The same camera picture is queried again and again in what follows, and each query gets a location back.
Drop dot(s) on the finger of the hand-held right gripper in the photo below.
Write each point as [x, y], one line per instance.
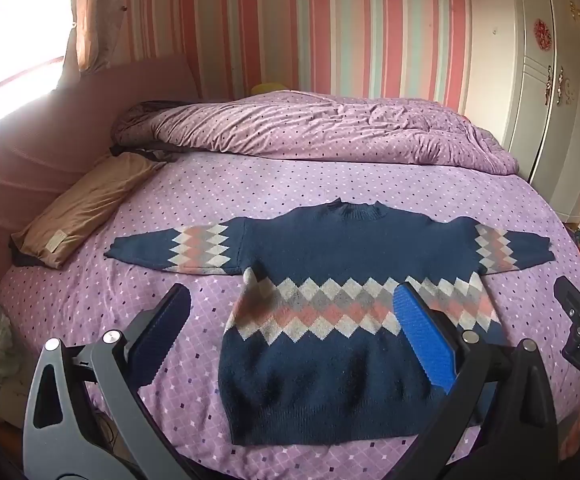
[572, 297]

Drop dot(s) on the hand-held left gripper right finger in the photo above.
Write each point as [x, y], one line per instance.
[422, 335]

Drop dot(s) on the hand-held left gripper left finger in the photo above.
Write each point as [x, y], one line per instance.
[167, 327]

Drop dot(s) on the navy diamond-pattern knit sweater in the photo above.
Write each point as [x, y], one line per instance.
[330, 375]

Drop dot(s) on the bed with purple dotted sheet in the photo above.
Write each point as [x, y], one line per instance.
[120, 305]

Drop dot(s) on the tan pillow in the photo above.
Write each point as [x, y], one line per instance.
[85, 210]

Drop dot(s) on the white wardrobe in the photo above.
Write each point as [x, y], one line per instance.
[555, 100]

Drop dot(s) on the pink padded headboard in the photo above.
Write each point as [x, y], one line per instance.
[35, 160]

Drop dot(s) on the dark brown blanket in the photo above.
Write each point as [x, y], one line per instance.
[132, 112]

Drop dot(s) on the purple dotted quilt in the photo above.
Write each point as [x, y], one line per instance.
[320, 125]

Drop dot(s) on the red round wardrobe sticker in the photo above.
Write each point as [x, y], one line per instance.
[544, 34]

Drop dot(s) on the yellow object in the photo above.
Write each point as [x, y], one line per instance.
[266, 88]

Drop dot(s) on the beige curtain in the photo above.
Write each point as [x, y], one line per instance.
[102, 15]

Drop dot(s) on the bright window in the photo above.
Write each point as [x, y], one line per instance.
[15, 25]

